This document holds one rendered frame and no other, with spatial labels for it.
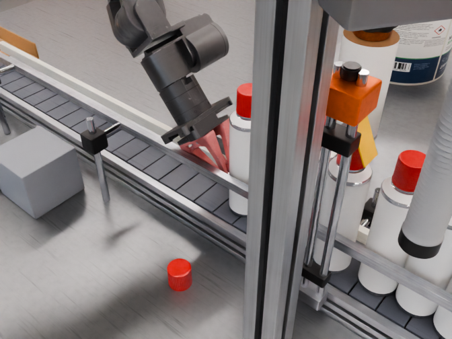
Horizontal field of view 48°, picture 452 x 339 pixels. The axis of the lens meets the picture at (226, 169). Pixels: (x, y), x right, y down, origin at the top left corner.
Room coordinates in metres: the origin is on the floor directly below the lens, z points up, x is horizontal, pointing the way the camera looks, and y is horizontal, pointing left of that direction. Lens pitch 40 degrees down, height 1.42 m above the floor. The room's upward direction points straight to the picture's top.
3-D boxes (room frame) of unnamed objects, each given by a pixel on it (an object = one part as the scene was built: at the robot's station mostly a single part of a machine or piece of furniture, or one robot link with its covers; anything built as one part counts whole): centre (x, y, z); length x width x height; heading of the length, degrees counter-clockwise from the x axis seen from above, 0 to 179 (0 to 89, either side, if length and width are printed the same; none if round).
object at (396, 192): (0.41, -0.20, 0.98); 0.05 x 0.05 x 0.20
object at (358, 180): (0.45, -0.14, 0.98); 0.05 x 0.05 x 0.20
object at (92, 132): (0.64, 0.19, 0.91); 0.07 x 0.03 x 0.17; 140
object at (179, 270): (0.45, 0.07, 0.85); 0.03 x 0.03 x 0.03
